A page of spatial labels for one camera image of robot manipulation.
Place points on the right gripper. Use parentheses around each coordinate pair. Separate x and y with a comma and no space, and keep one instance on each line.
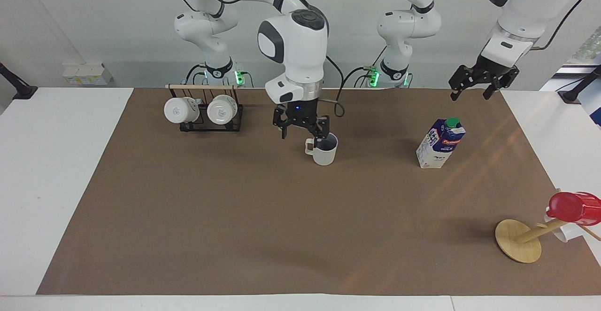
(300,111)

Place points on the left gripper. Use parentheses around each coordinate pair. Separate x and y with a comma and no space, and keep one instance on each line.
(493,70)

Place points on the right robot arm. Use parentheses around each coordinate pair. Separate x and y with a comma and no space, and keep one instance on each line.
(296,43)

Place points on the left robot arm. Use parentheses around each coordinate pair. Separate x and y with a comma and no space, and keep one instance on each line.
(526,15)

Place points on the blue white milk carton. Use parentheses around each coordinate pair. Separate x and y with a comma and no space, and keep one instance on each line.
(439,144)

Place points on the red cup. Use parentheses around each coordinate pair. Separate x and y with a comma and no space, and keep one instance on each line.
(575,207)

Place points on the white cup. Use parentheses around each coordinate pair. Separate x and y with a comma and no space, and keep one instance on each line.
(566,231)

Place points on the white mug with grey print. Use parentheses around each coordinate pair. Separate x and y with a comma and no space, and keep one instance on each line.
(220,110)
(178,110)

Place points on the black stand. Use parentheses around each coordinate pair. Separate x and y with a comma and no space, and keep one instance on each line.
(575,92)
(16,87)

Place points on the wooden mug tree stand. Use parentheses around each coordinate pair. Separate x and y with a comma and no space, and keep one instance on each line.
(516,243)

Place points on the white socket box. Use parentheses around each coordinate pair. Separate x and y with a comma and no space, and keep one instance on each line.
(87,73)

